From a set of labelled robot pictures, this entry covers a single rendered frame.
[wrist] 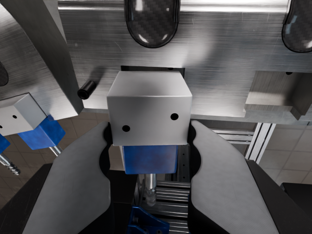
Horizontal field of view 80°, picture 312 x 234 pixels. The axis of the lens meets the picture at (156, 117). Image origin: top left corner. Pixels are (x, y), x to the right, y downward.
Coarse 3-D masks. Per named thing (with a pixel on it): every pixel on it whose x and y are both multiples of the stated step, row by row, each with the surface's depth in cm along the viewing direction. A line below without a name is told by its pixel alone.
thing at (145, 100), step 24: (120, 72) 15; (144, 72) 15; (168, 72) 15; (120, 96) 11; (144, 96) 11; (168, 96) 11; (192, 96) 11; (120, 120) 11; (144, 120) 12; (168, 120) 12; (120, 144) 12; (144, 144) 12; (168, 144) 12; (144, 168) 15; (168, 168) 15
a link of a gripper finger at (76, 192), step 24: (72, 144) 10; (96, 144) 10; (72, 168) 8; (96, 168) 8; (48, 192) 7; (72, 192) 7; (96, 192) 7; (48, 216) 6; (72, 216) 6; (96, 216) 6
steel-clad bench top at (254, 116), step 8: (48, 0) 21; (56, 0) 21; (48, 8) 22; (56, 8) 22; (56, 16) 22; (56, 24) 23; (96, 112) 30; (104, 112) 30; (248, 112) 27; (256, 112) 27; (264, 112) 27; (272, 112) 27; (280, 112) 27; (288, 112) 27; (224, 120) 28; (232, 120) 28; (240, 120) 28; (248, 120) 28; (256, 120) 28; (264, 120) 28; (272, 120) 28; (280, 120) 27; (288, 120) 27; (296, 120) 27
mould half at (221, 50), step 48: (96, 0) 13; (192, 0) 13; (240, 0) 12; (96, 48) 15; (144, 48) 15; (192, 48) 14; (240, 48) 14; (288, 48) 14; (96, 96) 18; (240, 96) 16
